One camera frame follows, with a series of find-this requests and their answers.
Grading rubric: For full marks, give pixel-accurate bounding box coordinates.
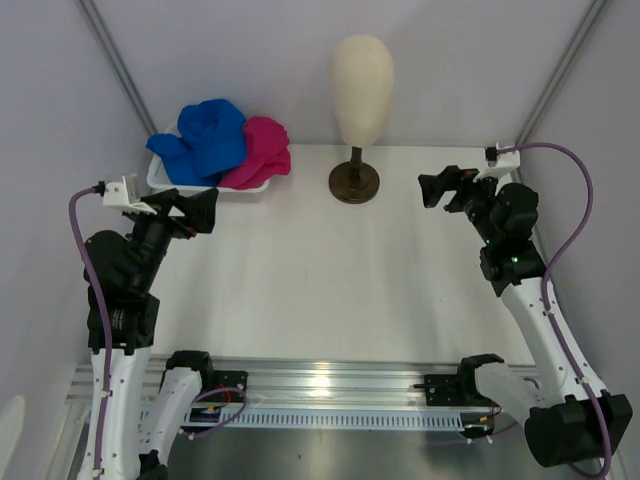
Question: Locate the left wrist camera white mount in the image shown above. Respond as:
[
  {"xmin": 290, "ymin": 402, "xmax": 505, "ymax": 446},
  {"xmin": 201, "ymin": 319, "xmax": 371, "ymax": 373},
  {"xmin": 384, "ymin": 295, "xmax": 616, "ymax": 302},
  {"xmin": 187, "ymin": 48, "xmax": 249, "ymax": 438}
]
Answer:
[{"xmin": 102, "ymin": 173, "xmax": 152, "ymax": 213}]

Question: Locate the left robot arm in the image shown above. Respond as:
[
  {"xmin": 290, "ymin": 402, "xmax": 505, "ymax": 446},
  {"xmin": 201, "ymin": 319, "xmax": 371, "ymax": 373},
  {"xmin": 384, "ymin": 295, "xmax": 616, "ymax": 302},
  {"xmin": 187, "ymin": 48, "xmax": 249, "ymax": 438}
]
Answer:
[{"xmin": 78, "ymin": 182, "xmax": 219, "ymax": 479}]

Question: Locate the pink baseball cap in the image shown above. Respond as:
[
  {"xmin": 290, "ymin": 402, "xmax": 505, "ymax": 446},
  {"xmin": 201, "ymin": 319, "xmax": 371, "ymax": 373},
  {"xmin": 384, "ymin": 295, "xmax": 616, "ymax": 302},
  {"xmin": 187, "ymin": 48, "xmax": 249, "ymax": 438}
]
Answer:
[{"xmin": 218, "ymin": 116, "xmax": 291, "ymax": 190}]

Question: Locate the blue baseball cap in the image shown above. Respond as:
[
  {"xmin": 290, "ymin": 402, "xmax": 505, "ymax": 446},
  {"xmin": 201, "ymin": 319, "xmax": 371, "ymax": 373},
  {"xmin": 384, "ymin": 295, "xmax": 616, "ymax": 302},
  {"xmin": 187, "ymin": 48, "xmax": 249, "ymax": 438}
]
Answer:
[{"xmin": 177, "ymin": 99, "xmax": 247, "ymax": 177}]

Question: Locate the white slotted cable duct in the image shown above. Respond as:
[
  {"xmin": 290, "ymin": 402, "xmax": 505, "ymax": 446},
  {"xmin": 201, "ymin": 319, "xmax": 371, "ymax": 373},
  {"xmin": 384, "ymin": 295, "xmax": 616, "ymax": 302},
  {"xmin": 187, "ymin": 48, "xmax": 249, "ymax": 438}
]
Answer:
[{"xmin": 139, "ymin": 407, "xmax": 466, "ymax": 431}]

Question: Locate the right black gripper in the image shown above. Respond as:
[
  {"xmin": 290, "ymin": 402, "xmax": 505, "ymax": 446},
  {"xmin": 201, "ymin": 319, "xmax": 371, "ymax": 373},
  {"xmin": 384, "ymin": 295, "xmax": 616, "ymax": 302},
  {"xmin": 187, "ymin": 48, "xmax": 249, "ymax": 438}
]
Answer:
[{"xmin": 417, "ymin": 166, "xmax": 505, "ymax": 246}]

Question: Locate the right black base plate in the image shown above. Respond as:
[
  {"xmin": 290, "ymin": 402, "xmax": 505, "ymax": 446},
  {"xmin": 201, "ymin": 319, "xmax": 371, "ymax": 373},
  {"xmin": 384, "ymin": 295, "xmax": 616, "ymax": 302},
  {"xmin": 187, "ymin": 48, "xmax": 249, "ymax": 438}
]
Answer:
[{"xmin": 413, "ymin": 374, "xmax": 486, "ymax": 407}]

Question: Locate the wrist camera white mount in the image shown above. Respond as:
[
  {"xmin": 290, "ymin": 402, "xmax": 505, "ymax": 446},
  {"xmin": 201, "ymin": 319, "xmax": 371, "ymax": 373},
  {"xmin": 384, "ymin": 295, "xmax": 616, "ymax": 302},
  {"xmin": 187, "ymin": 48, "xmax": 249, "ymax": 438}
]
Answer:
[
  {"xmin": 474, "ymin": 144, "xmax": 521, "ymax": 182},
  {"xmin": 102, "ymin": 173, "xmax": 152, "ymax": 213}
]

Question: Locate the white plastic basket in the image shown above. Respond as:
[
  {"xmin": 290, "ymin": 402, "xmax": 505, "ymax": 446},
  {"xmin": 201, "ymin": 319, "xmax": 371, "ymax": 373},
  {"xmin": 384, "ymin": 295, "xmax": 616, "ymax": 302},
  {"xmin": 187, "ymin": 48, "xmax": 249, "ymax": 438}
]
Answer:
[{"xmin": 147, "ymin": 118, "xmax": 270, "ymax": 201}]

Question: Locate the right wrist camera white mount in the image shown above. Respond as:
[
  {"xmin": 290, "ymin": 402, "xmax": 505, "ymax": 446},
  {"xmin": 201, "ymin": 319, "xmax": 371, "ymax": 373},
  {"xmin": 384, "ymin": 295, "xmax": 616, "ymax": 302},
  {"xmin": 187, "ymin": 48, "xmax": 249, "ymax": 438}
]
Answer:
[{"xmin": 474, "ymin": 144, "xmax": 521, "ymax": 182}]

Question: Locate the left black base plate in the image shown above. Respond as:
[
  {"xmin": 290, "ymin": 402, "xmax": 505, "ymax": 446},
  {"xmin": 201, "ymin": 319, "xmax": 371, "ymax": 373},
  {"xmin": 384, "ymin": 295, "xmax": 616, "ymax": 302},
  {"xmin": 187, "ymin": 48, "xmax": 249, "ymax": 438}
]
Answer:
[{"xmin": 201, "ymin": 370, "xmax": 249, "ymax": 405}]

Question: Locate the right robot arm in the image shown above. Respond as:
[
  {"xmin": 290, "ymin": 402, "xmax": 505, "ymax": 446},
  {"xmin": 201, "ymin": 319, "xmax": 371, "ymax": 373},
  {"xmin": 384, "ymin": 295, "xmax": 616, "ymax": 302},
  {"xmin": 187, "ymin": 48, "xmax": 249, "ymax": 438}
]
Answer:
[{"xmin": 418, "ymin": 166, "xmax": 633, "ymax": 468}]

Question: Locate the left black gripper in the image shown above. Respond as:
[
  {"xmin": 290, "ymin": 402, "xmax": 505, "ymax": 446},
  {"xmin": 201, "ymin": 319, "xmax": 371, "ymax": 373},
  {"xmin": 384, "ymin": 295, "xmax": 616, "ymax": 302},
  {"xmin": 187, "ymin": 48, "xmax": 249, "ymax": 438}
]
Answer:
[{"xmin": 128, "ymin": 186, "xmax": 217, "ymax": 290}]

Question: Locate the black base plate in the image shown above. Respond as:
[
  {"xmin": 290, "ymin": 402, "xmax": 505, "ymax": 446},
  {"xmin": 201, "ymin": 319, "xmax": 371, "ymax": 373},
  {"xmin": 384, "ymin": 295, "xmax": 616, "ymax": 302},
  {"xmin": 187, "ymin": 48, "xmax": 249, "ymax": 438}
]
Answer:
[
  {"xmin": 413, "ymin": 374, "xmax": 486, "ymax": 407},
  {"xmin": 201, "ymin": 370, "xmax": 249, "ymax": 405}
]

